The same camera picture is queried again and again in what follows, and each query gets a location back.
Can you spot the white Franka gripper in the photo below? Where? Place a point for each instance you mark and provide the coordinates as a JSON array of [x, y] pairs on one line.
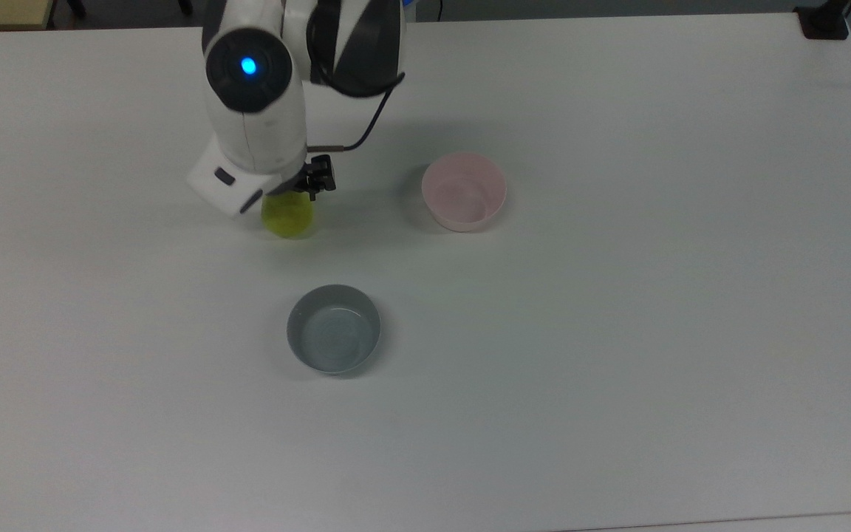
[[227, 188]]

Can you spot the yellow-green ball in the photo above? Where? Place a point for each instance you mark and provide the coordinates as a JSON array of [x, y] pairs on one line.
[[289, 216]]

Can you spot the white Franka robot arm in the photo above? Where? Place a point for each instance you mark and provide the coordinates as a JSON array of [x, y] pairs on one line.
[[255, 96]]

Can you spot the pink bowl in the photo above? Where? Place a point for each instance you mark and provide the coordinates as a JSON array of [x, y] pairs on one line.
[[464, 193]]

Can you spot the grey bowl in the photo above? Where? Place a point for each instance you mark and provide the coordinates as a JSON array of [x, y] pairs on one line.
[[334, 330]]

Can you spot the black clamp stand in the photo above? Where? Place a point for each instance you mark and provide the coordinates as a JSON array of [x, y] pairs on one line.
[[824, 21]]

